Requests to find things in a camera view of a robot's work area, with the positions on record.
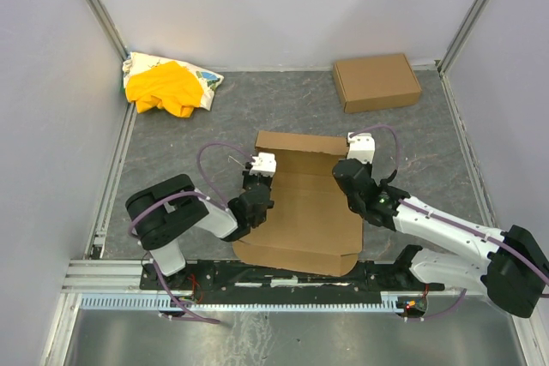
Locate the cardboard box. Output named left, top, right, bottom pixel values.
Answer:
left=333, top=53, right=422, bottom=114
left=232, top=130, right=363, bottom=277

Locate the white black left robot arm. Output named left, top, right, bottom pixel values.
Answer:
left=125, top=169, right=275, bottom=276

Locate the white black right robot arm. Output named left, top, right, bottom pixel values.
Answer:
left=332, top=159, right=548, bottom=318

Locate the folded closed cardboard box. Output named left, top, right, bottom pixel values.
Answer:
left=333, top=53, right=422, bottom=114

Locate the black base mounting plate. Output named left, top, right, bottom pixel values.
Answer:
left=166, top=260, right=445, bottom=292

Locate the yellow cloth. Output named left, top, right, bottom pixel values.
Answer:
left=125, top=62, right=205, bottom=118

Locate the floral patterned cloth bag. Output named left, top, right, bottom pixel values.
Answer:
left=122, top=52, right=224, bottom=111

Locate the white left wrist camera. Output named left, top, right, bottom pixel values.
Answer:
left=248, top=152, right=277, bottom=177

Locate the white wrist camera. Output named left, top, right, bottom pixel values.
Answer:
left=248, top=152, right=277, bottom=177
left=347, top=133, right=376, bottom=164

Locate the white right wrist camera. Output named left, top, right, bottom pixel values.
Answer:
left=347, top=133, right=376, bottom=164

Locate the light blue cable duct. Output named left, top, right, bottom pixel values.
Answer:
left=79, top=291, right=407, bottom=312

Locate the aluminium frame rail front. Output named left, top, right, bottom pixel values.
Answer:
left=63, top=261, right=423, bottom=303

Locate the right aluminium corner post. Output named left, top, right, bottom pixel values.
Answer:
left=437, top=0, right=490, bottom=75

